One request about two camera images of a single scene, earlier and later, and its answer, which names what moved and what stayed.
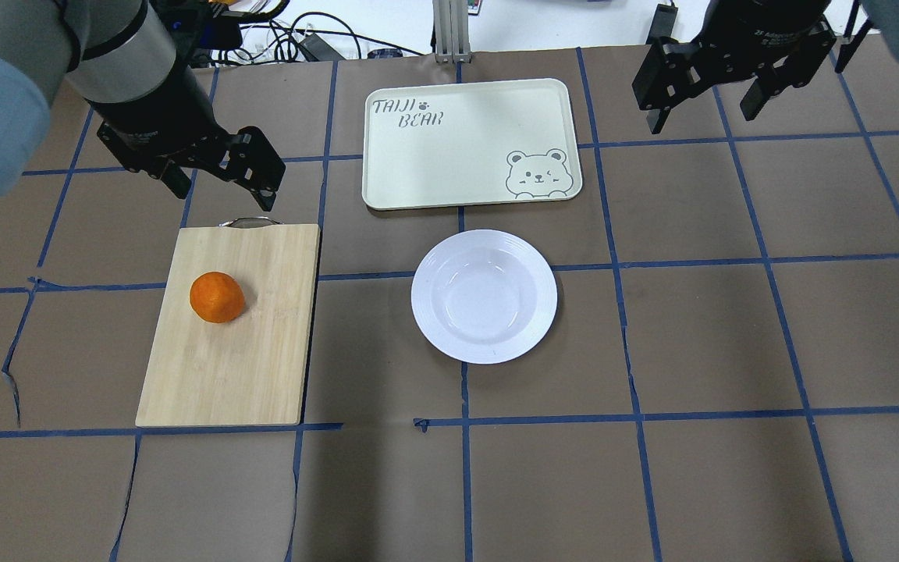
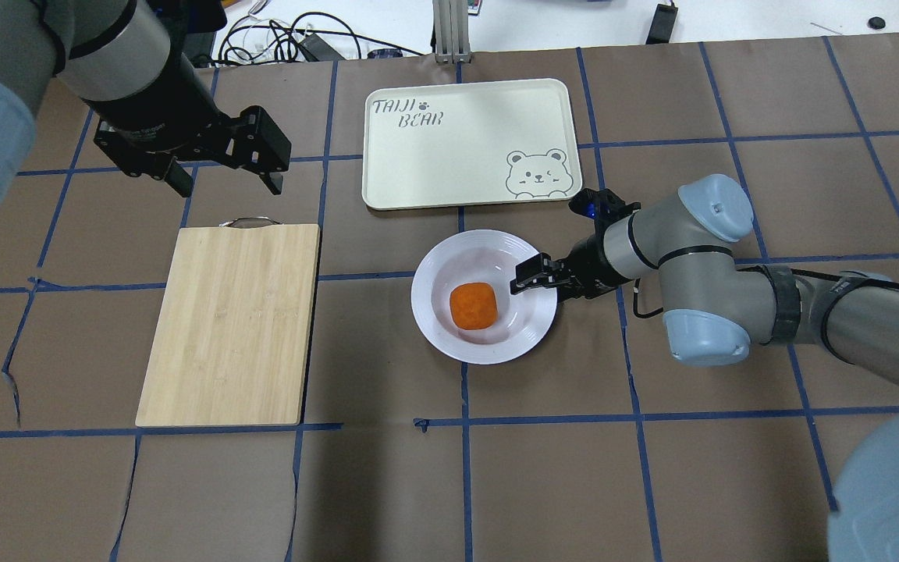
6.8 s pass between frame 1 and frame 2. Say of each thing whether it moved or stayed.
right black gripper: moved
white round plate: stayed
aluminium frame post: stayed
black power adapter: stayed
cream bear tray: stayed
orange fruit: moved
